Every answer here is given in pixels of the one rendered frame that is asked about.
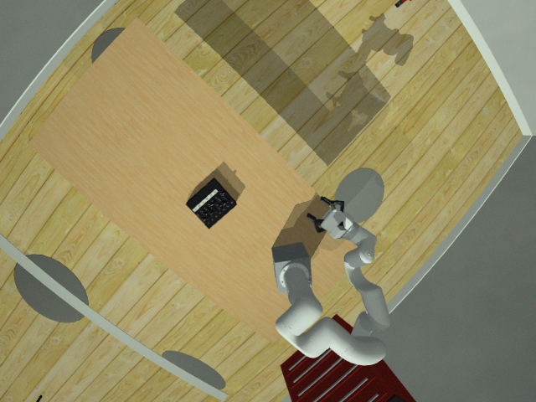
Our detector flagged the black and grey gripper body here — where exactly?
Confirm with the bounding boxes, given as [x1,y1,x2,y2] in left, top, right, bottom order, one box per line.
[321,205,353,237]

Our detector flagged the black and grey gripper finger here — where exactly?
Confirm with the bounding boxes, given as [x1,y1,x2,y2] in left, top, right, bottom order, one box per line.
[321,196,344,212]
[307,213,326,233]

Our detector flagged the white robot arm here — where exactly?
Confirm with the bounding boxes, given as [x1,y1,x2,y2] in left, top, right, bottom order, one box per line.
[276,221,390,365]

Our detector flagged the black lighting desk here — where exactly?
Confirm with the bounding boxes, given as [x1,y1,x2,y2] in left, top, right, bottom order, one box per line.
[186,178,237,229]

